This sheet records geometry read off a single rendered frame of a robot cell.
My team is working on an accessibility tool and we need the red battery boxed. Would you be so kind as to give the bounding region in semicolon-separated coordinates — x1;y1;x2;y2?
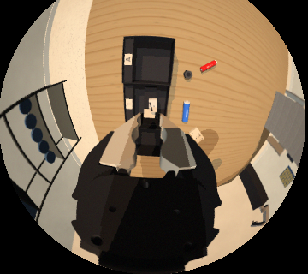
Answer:
200;60;217;71

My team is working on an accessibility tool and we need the cream domino tile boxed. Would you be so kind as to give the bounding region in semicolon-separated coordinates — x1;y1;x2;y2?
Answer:
189;127;204;143

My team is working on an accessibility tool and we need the blue aa battery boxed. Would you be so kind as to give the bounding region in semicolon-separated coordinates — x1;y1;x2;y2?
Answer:
182;100;190;122

